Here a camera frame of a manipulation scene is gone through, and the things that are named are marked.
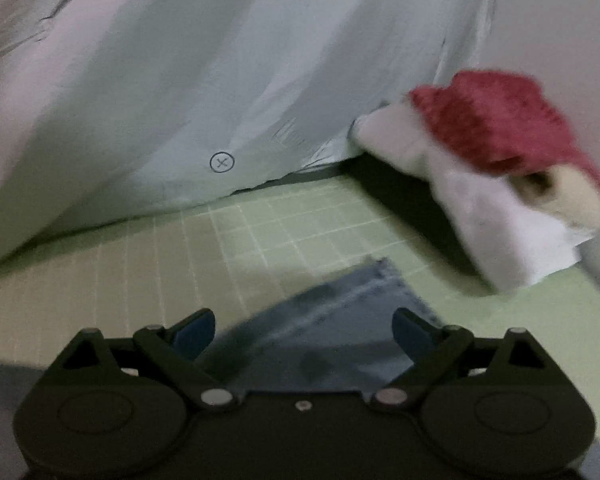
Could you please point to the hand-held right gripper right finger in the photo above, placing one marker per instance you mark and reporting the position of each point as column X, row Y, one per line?
column 409, row 332

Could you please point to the blue denim garment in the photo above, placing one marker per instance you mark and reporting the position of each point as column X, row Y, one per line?
column 320, row 330

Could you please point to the red and white plush cloth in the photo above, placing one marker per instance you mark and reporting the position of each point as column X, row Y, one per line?
column 485, row 130

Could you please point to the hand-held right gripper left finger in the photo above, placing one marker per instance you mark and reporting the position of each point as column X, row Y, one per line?
column 196, row 334

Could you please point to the white fabric sheet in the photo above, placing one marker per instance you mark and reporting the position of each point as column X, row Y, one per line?
column 190, row 85

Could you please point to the green grid mat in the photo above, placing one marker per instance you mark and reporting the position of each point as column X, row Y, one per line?
column 130, row 280

